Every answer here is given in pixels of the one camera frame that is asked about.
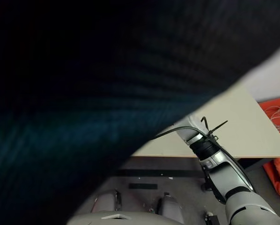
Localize large dark blurred ribbed object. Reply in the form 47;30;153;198
0;0;280;225

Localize black zip tie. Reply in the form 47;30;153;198
207;120;228;141
200;116;212;138

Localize black floor tape strip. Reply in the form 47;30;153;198
128;183;158;190

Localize black caster wheel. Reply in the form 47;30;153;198
201;181;213;192

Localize grey robot right leg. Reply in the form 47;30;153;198
156;192;185;225

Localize grey robot torso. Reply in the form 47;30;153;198
66;210;178;225

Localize small black floor box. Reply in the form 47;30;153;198
204;211;221;225

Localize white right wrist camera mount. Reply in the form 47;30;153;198
175;113;210;143

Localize white coiled cable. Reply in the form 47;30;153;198
264;105;280;133

